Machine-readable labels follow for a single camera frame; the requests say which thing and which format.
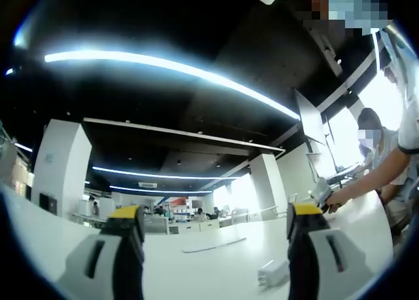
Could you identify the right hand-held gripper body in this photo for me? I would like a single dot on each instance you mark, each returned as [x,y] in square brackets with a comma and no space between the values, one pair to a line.
[320,189]

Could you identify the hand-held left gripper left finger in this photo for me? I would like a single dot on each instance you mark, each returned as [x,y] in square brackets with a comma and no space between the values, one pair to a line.
[111,267]

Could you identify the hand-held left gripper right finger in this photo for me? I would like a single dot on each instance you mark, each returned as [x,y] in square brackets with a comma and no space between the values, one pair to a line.
[317,267]

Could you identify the white charger adapter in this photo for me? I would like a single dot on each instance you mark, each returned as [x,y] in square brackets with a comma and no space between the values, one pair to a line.
[273,273]

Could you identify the white desk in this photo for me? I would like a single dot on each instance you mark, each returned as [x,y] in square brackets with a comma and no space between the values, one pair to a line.
[203,267]

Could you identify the person's right hand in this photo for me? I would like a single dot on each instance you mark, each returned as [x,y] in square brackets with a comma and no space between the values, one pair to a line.
[338,200]

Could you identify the white square pillar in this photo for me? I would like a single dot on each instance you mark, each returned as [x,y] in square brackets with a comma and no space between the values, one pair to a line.
[62,169]
[265,185]

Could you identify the white appliance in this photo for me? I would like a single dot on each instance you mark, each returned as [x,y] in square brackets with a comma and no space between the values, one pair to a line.
[85,208]
[104,206]

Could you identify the ceiling air vent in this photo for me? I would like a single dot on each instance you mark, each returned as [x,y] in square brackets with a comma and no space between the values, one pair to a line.
[147,184]

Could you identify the black square box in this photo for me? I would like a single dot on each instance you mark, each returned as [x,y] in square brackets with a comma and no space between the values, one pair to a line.
[48,201]

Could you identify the row of low white cabinets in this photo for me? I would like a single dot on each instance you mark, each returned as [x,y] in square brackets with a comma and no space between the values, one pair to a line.
[193,227]

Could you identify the operator in white shirt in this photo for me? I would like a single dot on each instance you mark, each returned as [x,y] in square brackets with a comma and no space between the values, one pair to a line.
[410,123]

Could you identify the short ceiling light strip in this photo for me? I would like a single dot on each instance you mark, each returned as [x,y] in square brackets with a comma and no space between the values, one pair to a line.
[23,146]

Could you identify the long ceiling light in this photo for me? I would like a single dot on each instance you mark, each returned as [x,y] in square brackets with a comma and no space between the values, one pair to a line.
[170,70]

